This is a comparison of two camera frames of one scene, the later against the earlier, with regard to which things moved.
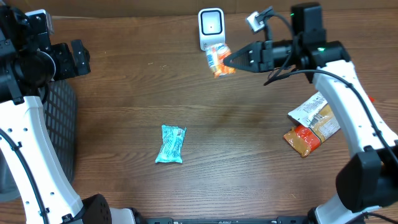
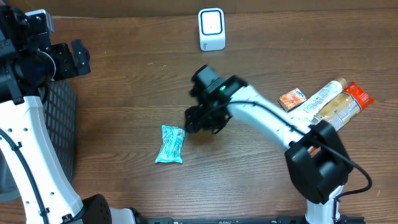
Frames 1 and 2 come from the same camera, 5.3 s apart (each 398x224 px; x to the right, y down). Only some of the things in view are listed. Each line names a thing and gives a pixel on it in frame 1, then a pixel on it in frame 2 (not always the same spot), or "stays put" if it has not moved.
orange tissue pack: x=215 y=54 → x=290 y=99
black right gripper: x=259 y=50 → x=197 y=120
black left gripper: x=62 y=55 stays put
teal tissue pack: x=171 y=149 stays put
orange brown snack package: x=315 y=121 → x=344 y=107
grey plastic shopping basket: x=60 y=105 stays put
